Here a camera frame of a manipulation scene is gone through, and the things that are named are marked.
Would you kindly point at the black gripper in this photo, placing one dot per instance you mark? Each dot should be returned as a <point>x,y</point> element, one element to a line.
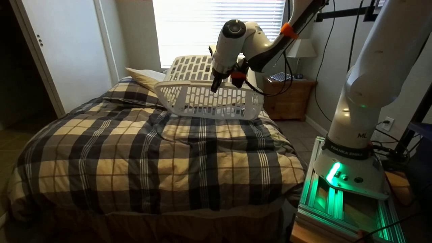
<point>219,74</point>

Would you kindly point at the white plastic laundry basket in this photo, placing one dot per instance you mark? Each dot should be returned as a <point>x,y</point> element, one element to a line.
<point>211,101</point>

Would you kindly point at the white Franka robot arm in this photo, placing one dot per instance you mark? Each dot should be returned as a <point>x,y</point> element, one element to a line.
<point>378,68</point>

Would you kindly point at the aluminium robot base stand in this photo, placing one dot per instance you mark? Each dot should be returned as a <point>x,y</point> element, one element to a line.
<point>332,203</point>

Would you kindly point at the white window blinds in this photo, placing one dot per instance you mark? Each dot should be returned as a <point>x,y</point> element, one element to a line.
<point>203,27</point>

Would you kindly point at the cream white pillow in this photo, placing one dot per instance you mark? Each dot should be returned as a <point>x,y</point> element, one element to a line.
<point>143,76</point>

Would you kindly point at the small wooden nightstand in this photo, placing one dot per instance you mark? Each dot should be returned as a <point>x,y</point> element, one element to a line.
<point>288,99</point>

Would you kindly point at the plaid checkered comforter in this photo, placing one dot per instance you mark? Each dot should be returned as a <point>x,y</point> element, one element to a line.
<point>149,153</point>

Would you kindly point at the white shade table lamp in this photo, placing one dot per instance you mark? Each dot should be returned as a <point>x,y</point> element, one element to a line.
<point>301,49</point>

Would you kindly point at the black mounting bar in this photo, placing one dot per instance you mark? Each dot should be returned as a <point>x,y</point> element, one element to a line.
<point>342,14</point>

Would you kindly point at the white room door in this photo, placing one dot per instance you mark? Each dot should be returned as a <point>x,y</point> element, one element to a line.
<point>72,49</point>

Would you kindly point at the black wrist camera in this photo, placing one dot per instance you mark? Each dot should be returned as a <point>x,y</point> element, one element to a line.
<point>239,76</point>

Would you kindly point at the white wall outlet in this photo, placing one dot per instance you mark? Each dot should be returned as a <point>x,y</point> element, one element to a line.
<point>389,122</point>

